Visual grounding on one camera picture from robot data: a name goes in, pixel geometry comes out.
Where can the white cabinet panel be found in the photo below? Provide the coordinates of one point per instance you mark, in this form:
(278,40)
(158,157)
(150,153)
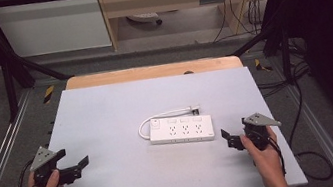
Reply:
(52,27)

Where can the person's right hand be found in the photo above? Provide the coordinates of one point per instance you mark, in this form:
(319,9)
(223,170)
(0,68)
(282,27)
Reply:
(266,162)

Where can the black metal stand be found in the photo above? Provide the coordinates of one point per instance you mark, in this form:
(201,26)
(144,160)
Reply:
(10,88)
(284,51)

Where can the white power strip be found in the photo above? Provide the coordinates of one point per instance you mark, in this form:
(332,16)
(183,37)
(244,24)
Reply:
(182,130)

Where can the white power plug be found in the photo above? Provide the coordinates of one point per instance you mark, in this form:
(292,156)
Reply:
(195,108)

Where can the white chair leg with caster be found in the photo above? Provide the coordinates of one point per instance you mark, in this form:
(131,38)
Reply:
(144,17)

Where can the wooden board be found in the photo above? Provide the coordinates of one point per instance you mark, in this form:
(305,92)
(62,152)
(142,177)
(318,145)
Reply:
(151,73)

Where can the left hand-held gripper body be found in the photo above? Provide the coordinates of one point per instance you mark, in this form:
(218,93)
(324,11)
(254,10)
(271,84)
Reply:
(42,157)

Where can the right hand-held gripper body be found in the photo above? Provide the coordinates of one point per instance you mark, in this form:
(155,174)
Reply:
(258,131)

